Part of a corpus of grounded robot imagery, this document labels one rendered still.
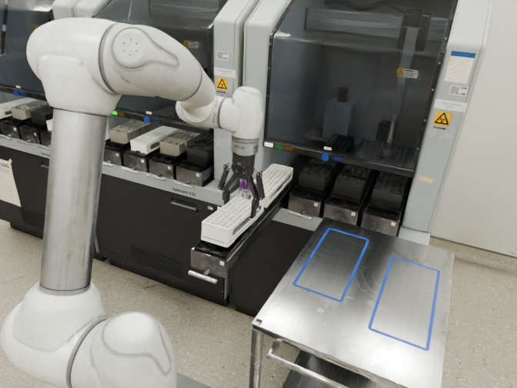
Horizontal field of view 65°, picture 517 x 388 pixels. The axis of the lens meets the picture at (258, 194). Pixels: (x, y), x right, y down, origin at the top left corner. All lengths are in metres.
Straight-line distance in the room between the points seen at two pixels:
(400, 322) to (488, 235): 1.91
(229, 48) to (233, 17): 0.11
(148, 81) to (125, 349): 0.49
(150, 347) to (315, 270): 0.59
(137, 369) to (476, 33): 1.36
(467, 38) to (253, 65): 0.75
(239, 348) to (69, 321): 1.27
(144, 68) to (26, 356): 0.62
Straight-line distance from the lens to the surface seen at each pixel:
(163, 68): 0.75
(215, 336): 2.15
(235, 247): 1.33
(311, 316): 1.10
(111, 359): 0.85
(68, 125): 0.86
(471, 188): 2.84
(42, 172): 2.58
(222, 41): 1.71
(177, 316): 2.25
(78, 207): 0.88
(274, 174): 1.69
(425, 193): 1.64
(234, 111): 1.27
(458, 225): 2.95
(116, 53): 0.75
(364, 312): 1.15
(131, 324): 0.87
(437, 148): 1.57
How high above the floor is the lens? 1.58
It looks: 28 degrees down
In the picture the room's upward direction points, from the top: 3 degrees clockwise
